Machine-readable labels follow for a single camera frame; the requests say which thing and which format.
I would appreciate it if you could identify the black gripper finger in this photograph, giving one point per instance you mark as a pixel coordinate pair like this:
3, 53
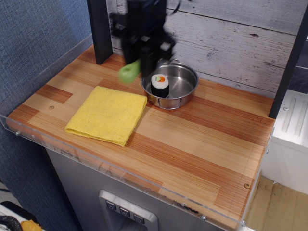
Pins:
149, 58
131, 48

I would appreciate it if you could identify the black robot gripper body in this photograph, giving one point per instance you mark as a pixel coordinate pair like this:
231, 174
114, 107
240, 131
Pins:
145, 19

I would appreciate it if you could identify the grey spatula green handle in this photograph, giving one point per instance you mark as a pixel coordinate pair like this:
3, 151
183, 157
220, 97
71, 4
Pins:
130, 72

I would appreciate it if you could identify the yellow folded cloth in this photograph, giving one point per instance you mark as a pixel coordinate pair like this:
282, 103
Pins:
107, 115

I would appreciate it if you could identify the toy sushi roll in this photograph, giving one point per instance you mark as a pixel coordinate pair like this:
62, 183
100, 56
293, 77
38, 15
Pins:
160, 85

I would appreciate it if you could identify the small steel pot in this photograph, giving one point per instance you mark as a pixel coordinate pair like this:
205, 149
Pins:
181, 81

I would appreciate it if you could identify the clear acrylic table guard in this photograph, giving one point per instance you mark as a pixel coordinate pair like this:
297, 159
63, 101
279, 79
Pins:
203, 158

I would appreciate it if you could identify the grey toy fridge cabinet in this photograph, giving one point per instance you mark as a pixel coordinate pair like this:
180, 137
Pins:
82, 186

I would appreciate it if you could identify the silver dispenser button panel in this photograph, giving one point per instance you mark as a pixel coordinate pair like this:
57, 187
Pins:
122, 215

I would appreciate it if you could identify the white ribbed side counter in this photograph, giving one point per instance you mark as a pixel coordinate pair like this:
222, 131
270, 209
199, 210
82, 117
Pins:
286, 158

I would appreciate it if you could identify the yellow object bottom left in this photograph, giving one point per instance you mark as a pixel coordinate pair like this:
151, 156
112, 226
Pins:
30, 225

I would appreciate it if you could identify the black left shelf post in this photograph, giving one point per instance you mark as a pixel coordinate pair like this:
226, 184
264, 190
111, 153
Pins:
101, 36

